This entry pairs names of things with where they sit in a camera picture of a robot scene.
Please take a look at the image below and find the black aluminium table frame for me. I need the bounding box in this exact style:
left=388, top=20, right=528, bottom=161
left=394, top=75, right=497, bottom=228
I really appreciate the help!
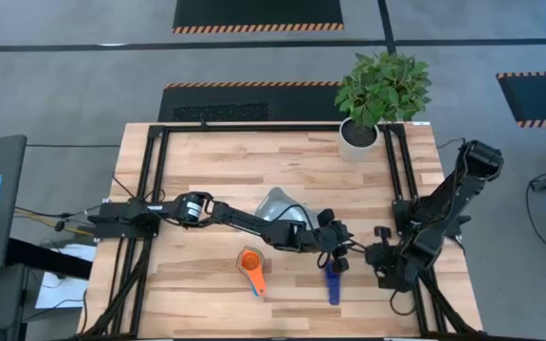
left=77, top=122, right=485, bottom=340

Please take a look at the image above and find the white plant pot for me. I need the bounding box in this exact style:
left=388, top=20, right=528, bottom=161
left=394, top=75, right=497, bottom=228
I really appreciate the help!
left=337, top=117, right=381, bottom=164

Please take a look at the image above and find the white paper sheet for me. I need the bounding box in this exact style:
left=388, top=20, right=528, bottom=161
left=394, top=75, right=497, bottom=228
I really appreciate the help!
left=34, top=243, right=98, bottom=310

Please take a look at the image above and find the small dark blue measuring cup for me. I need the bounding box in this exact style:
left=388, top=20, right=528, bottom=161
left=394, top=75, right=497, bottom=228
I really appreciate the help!
left=324, top=259, right=344, bottom=307

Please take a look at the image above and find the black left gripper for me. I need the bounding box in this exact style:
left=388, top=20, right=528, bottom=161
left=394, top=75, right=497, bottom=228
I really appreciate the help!
left=309, top=207, right=368, bottom=275

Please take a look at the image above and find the straight black floor cable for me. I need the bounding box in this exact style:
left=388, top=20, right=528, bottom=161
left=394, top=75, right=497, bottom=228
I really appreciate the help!
left=26, top=142, right=121, bottom=149

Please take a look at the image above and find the orange measuring cup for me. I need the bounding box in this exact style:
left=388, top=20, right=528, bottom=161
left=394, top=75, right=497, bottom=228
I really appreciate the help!
left=236, top=245, right=268, bottom=297

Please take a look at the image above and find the black yellow cable bundle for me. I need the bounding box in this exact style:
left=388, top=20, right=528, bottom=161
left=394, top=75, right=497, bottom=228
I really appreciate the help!
left=13, top=204, right=95, bottom=237

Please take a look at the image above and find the black hazard-striped floor mat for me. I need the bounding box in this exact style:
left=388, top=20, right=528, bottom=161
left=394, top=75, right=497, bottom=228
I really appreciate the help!
left=157, top=81, right=350, bottom=123
left=495, top=70, right=546, bottom=129
left=172, top=0, right=345, bottom=35

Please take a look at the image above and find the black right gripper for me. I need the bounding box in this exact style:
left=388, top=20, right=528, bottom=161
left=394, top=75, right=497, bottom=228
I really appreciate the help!
left=365, top=225, right=419, bottom=292

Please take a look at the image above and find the green leafy plant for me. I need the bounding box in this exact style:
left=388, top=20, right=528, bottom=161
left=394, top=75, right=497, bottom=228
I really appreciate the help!
left=333, top=50, right=433, bottom=130

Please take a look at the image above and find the black desk beam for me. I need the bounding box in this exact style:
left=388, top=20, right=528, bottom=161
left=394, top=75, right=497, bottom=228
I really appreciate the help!
left=5, top=238, right=93, bottom=280

